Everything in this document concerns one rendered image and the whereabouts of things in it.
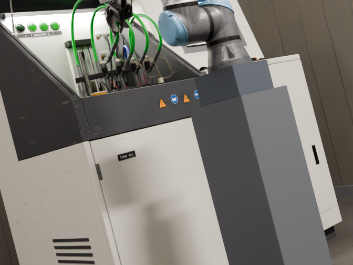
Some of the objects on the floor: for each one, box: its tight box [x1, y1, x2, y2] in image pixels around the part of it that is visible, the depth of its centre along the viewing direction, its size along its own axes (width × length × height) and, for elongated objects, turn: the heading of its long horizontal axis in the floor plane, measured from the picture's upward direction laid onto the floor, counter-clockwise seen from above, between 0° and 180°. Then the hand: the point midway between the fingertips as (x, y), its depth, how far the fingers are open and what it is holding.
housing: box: [0, 90, 45, 265], centre depth 303 cm, size 140×28×150 cm, turn 41°
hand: (116, 30), depth 234 cm, fingers closed
